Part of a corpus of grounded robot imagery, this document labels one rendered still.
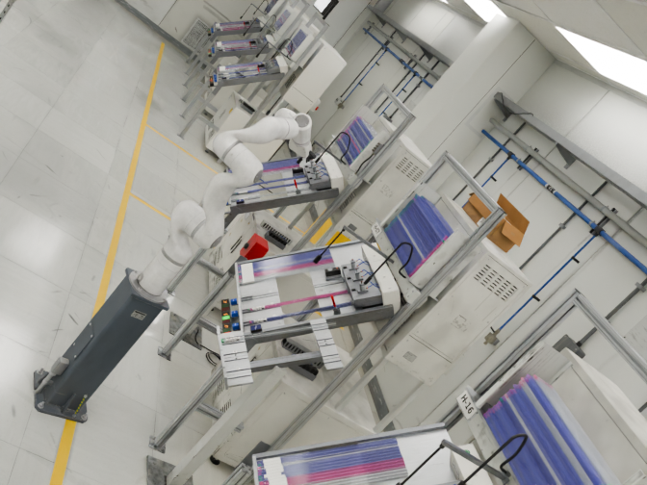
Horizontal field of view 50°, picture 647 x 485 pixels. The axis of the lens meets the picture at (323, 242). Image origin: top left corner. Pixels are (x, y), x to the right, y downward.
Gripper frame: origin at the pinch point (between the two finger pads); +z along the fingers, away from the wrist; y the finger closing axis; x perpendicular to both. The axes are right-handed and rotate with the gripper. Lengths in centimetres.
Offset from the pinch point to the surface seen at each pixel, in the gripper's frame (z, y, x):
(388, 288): 19, 68, -24
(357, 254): 60, 43, -5
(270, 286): 51, 17, -49
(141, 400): 72, -4, -131
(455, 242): -2, 82, 5
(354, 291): 25, 56, -33
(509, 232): 32, 102, 40
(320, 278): 49, 36, -31
